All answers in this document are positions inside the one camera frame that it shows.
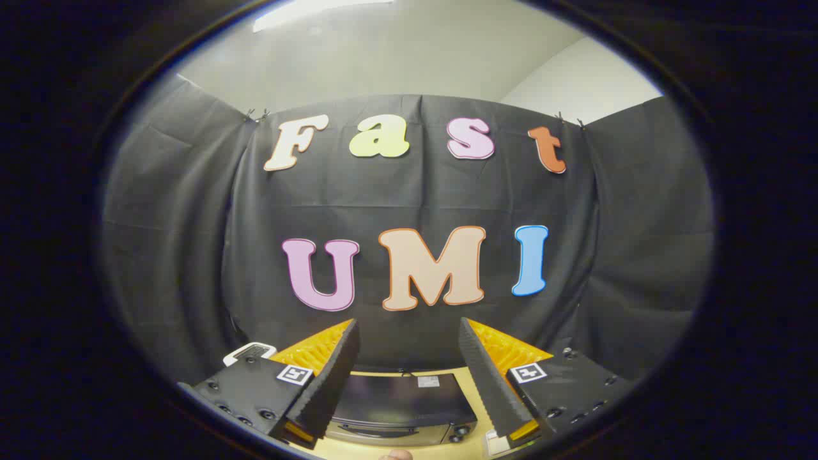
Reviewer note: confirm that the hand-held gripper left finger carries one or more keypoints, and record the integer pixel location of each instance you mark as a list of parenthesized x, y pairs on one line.
[(332, 374)]

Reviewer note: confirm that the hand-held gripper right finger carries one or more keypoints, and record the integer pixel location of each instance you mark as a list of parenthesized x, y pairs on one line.
[(486, 377)]

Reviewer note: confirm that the black toaster oven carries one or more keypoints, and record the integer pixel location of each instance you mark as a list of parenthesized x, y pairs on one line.
[(399, 402)]

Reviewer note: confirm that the white bread toaster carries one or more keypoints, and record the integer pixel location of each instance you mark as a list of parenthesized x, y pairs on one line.
[(250, 351)]

